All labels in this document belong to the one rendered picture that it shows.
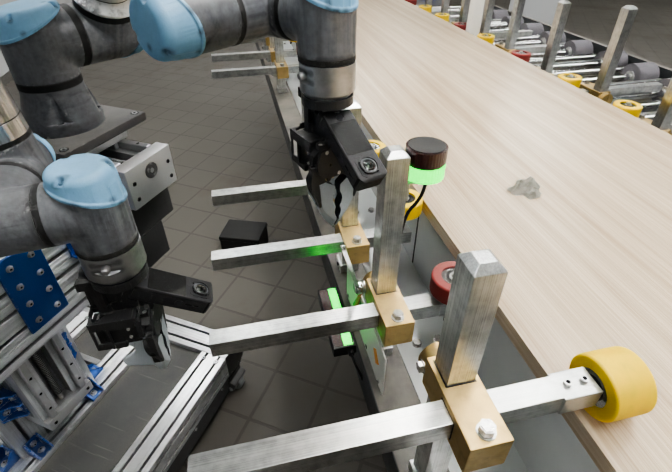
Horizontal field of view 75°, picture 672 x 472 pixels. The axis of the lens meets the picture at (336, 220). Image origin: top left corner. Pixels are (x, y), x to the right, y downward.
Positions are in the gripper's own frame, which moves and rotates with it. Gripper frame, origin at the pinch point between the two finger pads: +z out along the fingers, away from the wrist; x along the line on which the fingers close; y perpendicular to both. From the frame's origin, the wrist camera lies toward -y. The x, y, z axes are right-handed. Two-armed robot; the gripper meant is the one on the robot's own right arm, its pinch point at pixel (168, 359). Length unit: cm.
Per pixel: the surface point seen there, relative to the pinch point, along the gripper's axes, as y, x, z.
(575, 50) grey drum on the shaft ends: -183, -145, 0
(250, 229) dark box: -14, -128, 71
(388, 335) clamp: -35.0, 5.1, -2.4
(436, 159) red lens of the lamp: -42, -1, -30
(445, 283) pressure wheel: -45.6, 1.5, -8.2
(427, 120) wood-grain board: -69, -63, -8
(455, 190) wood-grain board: -61, -26, -8
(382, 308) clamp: -35.1, 1.2, -4.6
